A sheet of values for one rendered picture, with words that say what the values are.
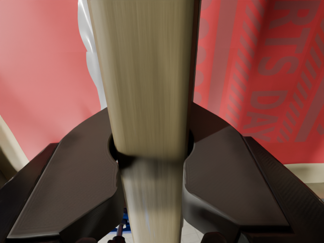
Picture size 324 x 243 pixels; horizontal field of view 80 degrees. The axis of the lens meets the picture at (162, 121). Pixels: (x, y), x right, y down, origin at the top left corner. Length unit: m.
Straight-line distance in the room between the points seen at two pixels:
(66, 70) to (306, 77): 0.31
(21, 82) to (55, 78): 0.04
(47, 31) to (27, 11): 0.02
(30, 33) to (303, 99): 0.36
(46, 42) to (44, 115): 0.10
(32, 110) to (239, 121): 0.30
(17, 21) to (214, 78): 0.23
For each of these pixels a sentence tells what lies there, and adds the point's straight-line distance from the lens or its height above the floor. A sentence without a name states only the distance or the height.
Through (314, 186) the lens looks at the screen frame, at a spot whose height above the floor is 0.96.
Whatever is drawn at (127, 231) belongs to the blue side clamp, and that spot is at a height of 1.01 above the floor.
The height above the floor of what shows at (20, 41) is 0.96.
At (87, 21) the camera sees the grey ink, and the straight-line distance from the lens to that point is 0.25.
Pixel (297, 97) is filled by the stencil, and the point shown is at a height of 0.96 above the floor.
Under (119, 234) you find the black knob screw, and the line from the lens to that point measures 0.38.
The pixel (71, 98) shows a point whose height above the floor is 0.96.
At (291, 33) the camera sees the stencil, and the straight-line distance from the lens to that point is 0.29.
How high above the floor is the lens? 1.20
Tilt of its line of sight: 57 degrees down
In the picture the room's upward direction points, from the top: 176 degrees clockwise
